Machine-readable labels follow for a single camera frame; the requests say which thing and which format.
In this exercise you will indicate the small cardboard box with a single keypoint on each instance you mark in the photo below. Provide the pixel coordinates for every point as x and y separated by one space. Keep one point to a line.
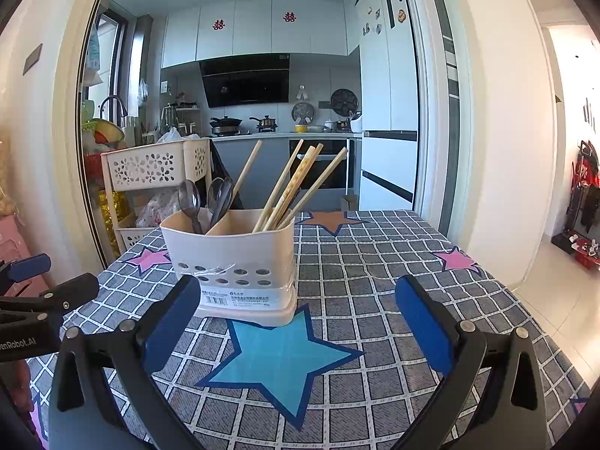
349 202

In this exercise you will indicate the black wok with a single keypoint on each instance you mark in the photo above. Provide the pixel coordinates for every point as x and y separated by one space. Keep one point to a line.
225 124

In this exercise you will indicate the red hanging bag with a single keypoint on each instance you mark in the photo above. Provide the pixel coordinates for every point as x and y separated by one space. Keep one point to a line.
586 173

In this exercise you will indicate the dark kitchen faucet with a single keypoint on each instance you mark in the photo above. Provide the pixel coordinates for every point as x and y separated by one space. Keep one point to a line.
112 103

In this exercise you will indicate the round metal steamer rack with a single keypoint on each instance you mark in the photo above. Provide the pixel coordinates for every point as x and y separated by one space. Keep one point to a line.
302 111

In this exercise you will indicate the plain wooden chopstick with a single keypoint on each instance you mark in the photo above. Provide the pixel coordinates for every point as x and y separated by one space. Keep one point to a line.
248 164
323 176
281 180

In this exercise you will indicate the red and white plastic bag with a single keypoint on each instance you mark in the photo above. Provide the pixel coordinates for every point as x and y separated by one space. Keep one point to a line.
154 211

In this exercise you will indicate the group of fridge magnets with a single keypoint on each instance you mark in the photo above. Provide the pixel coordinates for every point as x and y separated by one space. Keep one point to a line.
389 4

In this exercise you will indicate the countertop spice rack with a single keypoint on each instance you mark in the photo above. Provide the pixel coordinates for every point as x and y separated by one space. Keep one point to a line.
180 117

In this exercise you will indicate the white refrigerator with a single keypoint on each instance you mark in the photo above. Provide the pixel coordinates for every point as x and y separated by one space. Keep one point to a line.
389 79

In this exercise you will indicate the metal spoons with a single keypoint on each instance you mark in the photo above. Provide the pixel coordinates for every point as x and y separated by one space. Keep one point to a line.
189 199

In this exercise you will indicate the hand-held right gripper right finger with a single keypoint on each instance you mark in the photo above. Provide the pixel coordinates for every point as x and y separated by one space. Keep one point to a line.
424 328

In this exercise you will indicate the black round moulded pan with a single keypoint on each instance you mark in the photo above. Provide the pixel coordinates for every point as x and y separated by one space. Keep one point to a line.
344 101

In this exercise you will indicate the black range hood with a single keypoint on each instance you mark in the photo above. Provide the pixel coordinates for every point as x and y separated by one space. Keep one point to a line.
243 79

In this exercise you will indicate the metal cooking pot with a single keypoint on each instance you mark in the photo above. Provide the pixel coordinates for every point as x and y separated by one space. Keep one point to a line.
266 123

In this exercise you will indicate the gold foil bag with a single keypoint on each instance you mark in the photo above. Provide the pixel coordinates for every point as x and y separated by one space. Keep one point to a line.
110 211

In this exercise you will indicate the patterned wooden chopstick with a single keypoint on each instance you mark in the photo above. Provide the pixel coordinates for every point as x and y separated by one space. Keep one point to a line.
312 161
297 176

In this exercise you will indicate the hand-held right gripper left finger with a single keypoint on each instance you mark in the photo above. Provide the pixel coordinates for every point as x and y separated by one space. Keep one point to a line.
168 333

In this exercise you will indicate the person's left forearm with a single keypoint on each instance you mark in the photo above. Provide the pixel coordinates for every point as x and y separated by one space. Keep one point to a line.
16 393

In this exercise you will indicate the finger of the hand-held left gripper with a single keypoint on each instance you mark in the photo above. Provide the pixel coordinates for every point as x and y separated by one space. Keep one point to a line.
70 290
28 265

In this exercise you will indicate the red paper decal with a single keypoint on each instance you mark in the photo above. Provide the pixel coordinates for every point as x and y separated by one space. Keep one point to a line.
289 17
218 25

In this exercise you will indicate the grey wall switch plate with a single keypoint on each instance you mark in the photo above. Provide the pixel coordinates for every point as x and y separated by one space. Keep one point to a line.
33 58

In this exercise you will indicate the black built-in oven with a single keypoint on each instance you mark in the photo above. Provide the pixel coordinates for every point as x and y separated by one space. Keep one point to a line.
340 179

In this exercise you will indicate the white plastic utensil holder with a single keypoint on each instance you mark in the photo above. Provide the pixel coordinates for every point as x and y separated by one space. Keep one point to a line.
243 253

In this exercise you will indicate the clear bag of pale balls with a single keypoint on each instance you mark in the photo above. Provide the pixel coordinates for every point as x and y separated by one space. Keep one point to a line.
5 197

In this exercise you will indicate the dark plastic spoon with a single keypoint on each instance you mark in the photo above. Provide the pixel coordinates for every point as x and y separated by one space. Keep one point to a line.
214 194
227 197

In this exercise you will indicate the white upper kitchen cabinets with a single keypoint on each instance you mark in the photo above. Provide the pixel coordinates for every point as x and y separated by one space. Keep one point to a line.
253 28

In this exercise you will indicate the white perforated storage cart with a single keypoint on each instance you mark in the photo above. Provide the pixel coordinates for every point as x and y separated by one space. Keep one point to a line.
140 166

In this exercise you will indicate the yellow bowl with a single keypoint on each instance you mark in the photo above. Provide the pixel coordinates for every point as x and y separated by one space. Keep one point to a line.
300 128

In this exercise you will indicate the grey checked star tablecloth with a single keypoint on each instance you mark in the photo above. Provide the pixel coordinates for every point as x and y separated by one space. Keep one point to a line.
356 267

